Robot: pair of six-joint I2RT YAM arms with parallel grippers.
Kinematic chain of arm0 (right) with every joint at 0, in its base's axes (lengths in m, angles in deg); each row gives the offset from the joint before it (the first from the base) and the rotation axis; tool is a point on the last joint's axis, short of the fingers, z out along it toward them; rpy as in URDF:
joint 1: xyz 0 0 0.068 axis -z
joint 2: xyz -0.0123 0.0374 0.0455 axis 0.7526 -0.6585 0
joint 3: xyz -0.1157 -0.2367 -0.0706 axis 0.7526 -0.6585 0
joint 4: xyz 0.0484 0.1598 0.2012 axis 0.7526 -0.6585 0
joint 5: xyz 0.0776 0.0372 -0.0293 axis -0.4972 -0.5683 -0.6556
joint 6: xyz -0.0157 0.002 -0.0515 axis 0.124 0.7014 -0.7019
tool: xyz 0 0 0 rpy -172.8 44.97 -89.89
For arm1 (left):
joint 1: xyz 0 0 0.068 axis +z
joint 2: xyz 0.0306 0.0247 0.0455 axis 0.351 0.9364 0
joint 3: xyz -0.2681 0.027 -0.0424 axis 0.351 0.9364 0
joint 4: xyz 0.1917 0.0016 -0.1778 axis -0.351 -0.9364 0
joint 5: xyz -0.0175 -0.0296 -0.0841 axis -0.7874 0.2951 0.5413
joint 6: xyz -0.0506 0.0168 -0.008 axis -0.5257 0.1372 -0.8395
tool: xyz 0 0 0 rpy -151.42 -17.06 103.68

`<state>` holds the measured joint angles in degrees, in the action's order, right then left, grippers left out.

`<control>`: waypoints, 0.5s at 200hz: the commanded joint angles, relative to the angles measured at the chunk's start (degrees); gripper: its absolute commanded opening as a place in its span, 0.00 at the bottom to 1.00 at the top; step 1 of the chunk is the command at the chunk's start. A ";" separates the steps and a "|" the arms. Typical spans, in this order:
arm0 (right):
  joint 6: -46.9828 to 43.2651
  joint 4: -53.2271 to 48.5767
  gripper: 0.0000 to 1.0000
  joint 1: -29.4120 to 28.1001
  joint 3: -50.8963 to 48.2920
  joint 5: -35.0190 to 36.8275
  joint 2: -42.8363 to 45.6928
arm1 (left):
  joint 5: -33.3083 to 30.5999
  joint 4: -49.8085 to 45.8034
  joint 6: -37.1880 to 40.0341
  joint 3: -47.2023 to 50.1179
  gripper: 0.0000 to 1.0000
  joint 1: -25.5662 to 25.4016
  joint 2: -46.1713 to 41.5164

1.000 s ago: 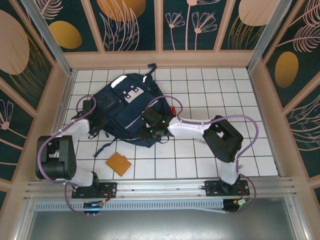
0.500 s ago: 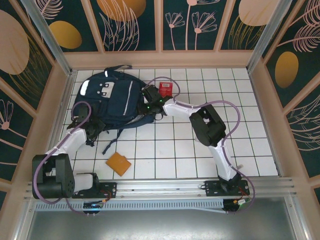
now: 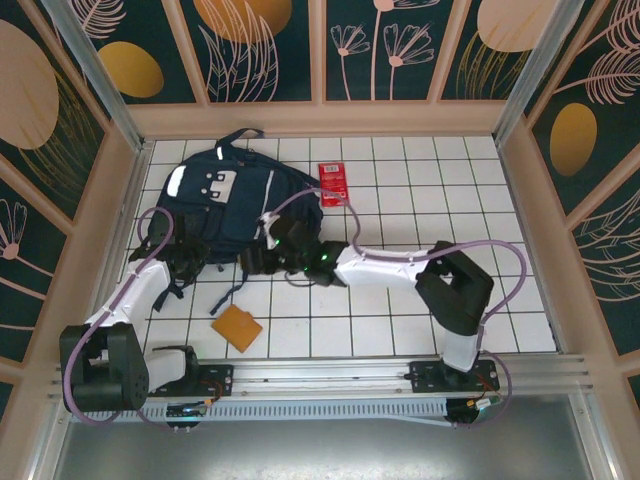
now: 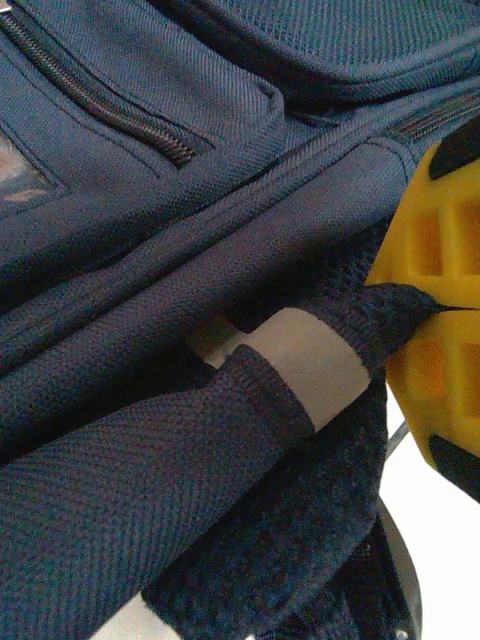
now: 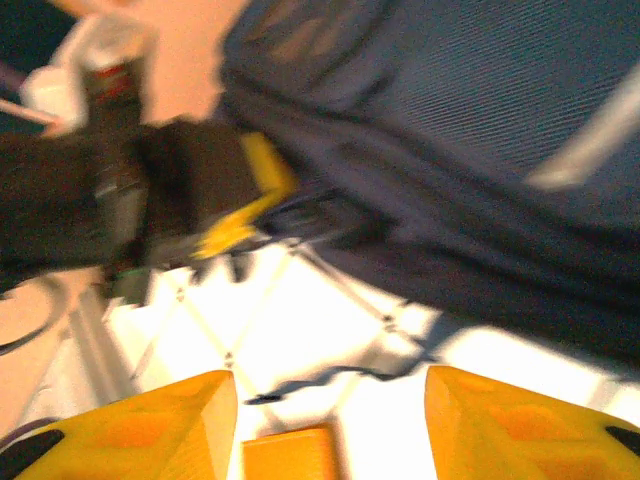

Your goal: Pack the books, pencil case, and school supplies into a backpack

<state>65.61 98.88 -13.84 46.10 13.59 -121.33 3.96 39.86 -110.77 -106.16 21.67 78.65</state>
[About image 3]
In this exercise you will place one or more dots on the navy blue backpack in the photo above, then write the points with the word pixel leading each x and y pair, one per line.
pixel 235 200

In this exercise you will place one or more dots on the orange notebook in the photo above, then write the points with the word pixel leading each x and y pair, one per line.
pixel 237 327

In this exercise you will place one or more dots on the red box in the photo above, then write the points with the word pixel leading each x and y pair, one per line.
pixel 334 182

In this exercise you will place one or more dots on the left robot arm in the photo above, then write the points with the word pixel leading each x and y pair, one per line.
pixel 145 285

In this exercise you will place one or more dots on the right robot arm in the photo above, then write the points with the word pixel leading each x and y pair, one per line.
pixel 380 267

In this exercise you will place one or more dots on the brushed metal panel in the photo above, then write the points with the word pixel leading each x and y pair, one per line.
pixel 325 450

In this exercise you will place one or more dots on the aluminium side rail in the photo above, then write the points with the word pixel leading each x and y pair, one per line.
pixel 107 300

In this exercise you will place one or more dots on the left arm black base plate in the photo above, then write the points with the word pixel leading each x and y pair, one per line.
pixel 220 375

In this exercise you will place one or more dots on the long aluminium base rail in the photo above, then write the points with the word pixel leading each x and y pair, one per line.
pixel 325 375

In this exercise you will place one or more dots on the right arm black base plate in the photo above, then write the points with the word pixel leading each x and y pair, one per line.
pixel 425 377

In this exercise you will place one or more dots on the aluminium corner post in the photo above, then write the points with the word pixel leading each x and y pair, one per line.
pixel 99 75
pixel 535 75

